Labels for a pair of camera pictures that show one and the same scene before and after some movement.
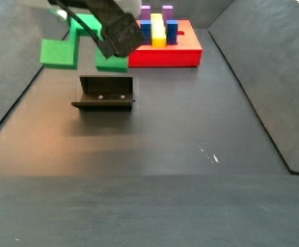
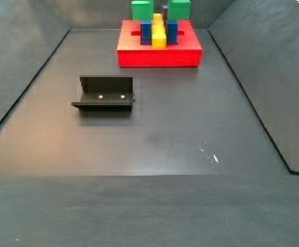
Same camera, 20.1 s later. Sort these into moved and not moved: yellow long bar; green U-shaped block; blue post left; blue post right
Moved: green U-shaped block
Not moved: blue post right; yellow long bar; blue post left
